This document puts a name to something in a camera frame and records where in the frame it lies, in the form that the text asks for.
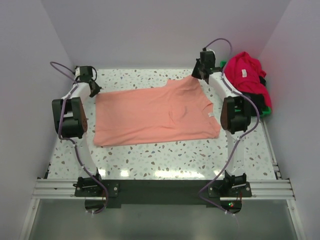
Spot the magenta red t shirt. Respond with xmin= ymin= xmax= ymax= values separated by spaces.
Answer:
xmin=224 ymin=51 xmax=272 ymax=108

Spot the aluminium frame rail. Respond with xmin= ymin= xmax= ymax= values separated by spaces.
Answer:
xmin=20 ymin=120 xmax=305 ymax=240

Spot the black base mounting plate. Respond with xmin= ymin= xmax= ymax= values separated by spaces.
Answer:
xmin=73 ymin=177 xmax=253 ymax=213

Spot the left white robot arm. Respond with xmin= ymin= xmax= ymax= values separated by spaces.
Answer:
xmin=51 ymin=66 xmax=102 ymax=179

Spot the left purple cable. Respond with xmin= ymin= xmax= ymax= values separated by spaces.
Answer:
xmin=50 ymin=61 xmax=110 ymax=215

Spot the black t shirt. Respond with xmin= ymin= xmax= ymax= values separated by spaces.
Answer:
xmin=243 ymin=74 xmax=270 ymax=117

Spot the salmon pink t shirt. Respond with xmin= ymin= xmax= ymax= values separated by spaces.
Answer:
xmin=93 ymin=75 xmax=221 ymax=147

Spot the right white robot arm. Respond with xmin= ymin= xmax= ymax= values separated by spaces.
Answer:
xmin=191 ymin=48 xmax=251 ymax=197

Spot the green plastic bin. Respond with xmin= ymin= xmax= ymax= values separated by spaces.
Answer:
xmin=219 ymin=60 xmax=273 ymax=118

